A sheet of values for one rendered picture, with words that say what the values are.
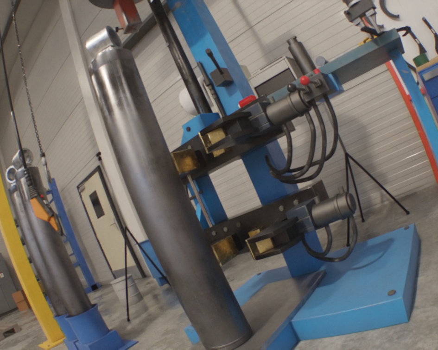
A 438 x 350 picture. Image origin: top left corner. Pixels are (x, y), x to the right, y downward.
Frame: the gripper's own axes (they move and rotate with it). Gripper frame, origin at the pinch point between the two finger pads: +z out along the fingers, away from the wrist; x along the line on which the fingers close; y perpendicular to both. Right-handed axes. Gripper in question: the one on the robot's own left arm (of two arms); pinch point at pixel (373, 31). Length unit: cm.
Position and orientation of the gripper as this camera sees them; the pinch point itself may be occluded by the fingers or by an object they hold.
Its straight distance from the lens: 134.4
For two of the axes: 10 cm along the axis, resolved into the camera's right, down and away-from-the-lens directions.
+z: 4.0, 9.1, -0.5
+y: -7.3, 2.9, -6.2
